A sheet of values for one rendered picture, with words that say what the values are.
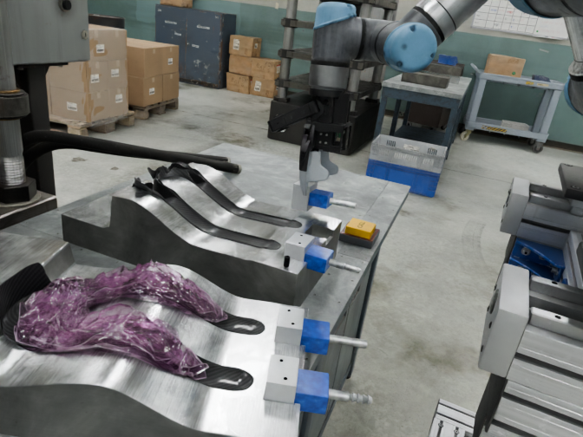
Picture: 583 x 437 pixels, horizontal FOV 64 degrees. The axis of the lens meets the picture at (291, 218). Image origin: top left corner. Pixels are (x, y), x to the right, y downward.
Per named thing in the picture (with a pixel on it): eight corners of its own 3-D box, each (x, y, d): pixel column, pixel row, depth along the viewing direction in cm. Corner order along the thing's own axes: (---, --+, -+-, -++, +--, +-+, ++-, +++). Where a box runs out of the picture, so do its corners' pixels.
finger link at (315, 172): (323, 199, 92) (330, 153, 91) (294, 194, 94) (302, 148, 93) (326, 199, 95) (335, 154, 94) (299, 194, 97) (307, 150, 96)
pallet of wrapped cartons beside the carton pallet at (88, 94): (137, 125, 488) (135, 29, 451) (82, 141, 418) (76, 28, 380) (40, 105, 517) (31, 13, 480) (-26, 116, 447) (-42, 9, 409)
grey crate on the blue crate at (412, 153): (444, 163, 416) (448, 146, 410) (439, 175, 380) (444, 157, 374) (376, 149, 434) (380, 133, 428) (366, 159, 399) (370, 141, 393)
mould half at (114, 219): (335, 257, 102) (345, 200, 97) (291, 319, 80) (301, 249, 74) (145, 201, 117) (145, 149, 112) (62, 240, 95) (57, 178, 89)
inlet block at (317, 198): (357, 215, 99) (360, 190, 97) (350, 221, 95) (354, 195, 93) (298, 203, 103) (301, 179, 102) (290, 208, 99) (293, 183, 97)
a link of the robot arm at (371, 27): (420, 70, 86) (362, 64, 84) (402, 63, 96) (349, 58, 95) (429, 23, 83) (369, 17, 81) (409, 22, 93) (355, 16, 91)
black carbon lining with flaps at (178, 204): (304, 231, 96) (311, 188, 92) (271, 264, 82) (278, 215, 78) (161, 191, 107) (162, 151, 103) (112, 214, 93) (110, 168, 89)
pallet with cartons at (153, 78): (178, 108, 585) (180, 45, 555) (144, 120, 511) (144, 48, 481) (93, 93, 606) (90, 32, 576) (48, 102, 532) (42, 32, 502)
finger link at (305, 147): (304, 171, 92) (311, 126, 91) (296, 169, 92) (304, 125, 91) (311, 172, 96) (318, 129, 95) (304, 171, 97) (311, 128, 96)
